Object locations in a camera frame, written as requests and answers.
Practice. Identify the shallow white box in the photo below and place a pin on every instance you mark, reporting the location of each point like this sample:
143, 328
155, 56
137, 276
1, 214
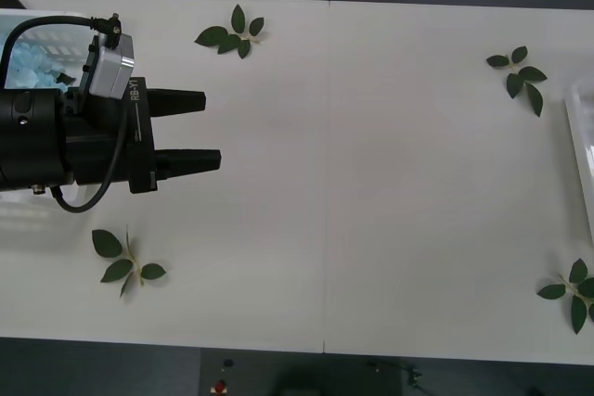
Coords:
46, 27
585, 136

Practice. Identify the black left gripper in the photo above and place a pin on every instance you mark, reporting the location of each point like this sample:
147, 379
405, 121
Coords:
139, 136

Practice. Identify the red button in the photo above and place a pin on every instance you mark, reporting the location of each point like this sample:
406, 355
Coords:
220, 387

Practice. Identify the pale blue flower green stem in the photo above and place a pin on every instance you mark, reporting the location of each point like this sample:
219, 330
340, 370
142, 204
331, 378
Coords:
32, 64

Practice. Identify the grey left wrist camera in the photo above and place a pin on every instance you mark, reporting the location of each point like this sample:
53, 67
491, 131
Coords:
111, 67

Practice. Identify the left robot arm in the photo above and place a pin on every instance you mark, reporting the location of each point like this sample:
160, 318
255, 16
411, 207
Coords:
28, 145

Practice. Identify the green leaf twig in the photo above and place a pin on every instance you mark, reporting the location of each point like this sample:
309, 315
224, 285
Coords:
578, 312
106, 243
533, 73
211, 35

